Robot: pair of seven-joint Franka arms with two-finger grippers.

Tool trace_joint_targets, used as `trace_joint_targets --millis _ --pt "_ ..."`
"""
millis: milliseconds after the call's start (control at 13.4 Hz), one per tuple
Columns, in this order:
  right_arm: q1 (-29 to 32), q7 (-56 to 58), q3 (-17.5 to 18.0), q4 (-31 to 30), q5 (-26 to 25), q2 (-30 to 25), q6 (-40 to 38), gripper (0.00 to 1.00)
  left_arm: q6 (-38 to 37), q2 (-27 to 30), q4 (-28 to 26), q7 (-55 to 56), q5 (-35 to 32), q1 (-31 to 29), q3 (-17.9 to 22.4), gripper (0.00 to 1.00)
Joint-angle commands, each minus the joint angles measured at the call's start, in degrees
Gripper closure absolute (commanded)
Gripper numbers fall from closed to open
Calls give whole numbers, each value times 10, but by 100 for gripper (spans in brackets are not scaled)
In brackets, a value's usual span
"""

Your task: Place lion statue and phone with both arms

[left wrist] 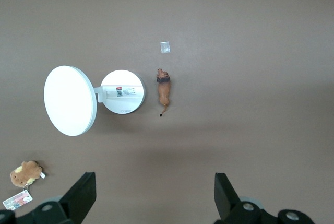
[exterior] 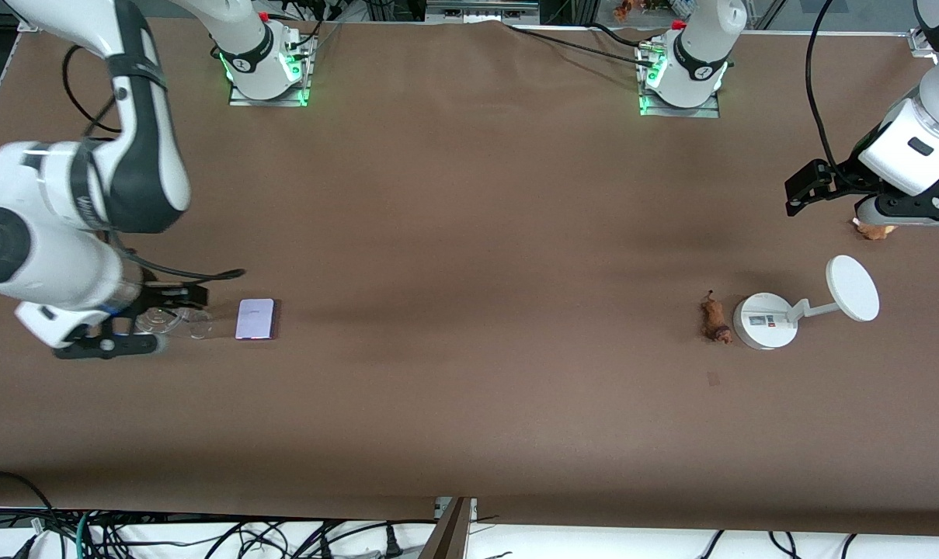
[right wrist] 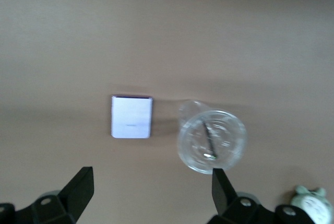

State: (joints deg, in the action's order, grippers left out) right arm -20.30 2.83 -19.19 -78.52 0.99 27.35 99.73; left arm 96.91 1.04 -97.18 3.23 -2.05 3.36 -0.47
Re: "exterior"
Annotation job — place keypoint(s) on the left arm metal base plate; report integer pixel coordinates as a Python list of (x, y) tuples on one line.
[(679, 112)]

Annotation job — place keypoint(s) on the white round phone stand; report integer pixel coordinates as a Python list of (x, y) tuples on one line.
[(764, 322)]

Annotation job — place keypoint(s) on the brown paper table cover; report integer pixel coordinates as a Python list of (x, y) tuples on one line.
[(469, 404)]

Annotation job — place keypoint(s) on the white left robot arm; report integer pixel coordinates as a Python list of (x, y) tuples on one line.
[(702, 46)]

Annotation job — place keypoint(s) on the brown support beam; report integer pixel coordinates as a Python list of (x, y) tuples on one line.
[(447, 539)]

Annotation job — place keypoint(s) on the grey metal rail device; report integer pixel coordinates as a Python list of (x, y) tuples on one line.
[(481, 9)]

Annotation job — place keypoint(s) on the small metal beam bracket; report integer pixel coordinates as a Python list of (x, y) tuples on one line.
[(471, 508)]

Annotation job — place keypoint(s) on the brown dog figurine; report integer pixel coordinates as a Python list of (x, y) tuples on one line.
[(715, 318)]

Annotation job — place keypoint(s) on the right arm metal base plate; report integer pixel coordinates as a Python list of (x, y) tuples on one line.
[(271, 102)]

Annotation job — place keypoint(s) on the black power plug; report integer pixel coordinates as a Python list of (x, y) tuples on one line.
[(392, 543)]

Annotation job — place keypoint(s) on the clear plastic cup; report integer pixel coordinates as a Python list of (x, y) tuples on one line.
[(193, 322)]

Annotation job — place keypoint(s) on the aluminium frame corner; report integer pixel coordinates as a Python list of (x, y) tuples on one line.
[(921, 40), (33, 23)]

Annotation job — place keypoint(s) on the small brown plush toy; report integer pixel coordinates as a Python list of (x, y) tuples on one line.
[(874, 231)]

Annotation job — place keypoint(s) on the orange toy figure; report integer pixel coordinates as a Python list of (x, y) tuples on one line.
[(624, 9)]

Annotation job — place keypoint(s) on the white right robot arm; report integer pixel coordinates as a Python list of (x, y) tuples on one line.
[(42, 256)]

